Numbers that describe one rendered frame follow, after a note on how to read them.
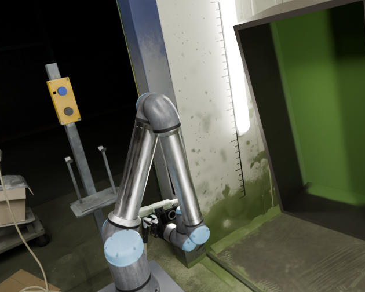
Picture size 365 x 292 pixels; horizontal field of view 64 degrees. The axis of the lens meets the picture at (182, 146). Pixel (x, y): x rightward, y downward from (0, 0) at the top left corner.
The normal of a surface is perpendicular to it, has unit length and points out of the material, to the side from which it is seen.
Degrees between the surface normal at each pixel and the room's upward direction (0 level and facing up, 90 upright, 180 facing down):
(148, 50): 90
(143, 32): 90
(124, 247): 5
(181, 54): 90
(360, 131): 102
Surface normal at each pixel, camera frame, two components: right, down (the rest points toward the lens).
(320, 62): -0.71, 0.51
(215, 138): 0.54, 0.15
